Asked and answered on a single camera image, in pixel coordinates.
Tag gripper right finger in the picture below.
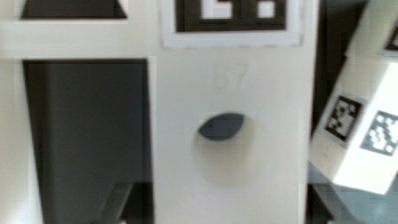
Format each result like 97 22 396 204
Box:
307 184 350 224

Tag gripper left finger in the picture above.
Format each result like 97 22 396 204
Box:
90 183 133 224

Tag white chair leg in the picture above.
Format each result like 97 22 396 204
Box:
307 56 398 196

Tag white chair back frame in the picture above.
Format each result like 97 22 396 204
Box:
0 0 319 224

